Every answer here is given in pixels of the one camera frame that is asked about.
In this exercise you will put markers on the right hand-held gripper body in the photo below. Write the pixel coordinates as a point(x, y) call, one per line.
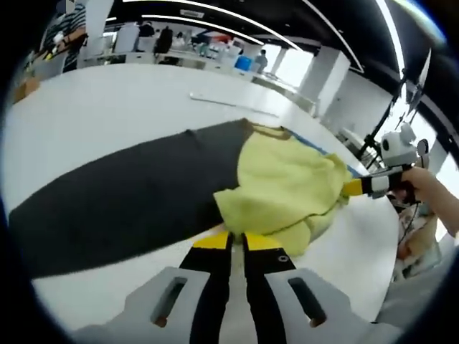
point(398, 147)

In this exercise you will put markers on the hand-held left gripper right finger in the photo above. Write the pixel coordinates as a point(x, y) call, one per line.
point(287, 315)

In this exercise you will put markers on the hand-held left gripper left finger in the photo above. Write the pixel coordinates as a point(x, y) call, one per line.
point(168, 308)

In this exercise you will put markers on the blue template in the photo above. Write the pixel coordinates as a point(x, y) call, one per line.
point(305, 140)

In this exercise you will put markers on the black and yellow-green garment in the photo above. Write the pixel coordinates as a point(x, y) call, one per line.
point(143, 193)

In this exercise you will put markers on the person's right hand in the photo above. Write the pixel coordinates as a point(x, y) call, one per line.
point(419, 184)

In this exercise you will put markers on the black monitor stand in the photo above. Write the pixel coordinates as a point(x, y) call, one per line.
point(382, 118)

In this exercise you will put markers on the long ceiling light strip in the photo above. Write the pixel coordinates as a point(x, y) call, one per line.
point(215, 23)
point(391, 32)

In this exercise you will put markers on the grey mesh chair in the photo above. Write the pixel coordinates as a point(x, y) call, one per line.
point(409, 301)

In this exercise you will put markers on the blue water barrel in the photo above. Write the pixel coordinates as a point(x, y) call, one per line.
point(243, 62)

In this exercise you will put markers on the white power strip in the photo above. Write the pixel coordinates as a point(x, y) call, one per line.
point(204, 97)

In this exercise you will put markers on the cardboard box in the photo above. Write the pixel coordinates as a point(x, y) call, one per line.
point(27, 89)

